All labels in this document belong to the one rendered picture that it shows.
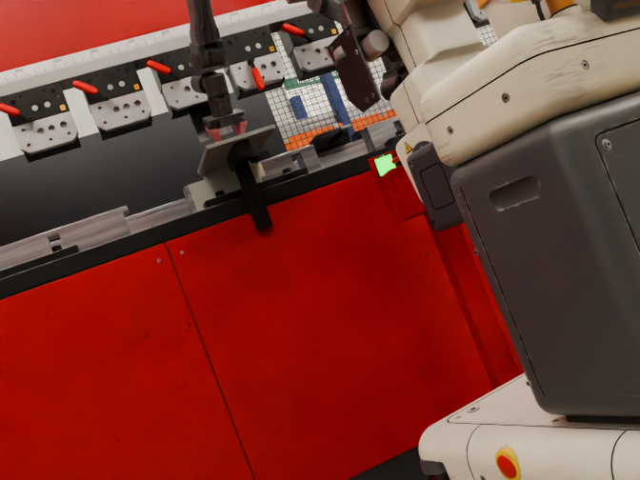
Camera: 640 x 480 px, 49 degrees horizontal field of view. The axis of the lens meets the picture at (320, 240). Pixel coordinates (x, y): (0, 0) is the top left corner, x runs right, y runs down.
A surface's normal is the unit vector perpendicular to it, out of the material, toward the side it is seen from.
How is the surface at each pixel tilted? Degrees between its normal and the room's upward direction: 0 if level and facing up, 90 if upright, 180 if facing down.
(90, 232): 90
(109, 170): 90
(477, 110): 90
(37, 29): 90
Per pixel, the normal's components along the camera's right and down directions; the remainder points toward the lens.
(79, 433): 0.25, -0.14
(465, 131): -0.83, 0.30
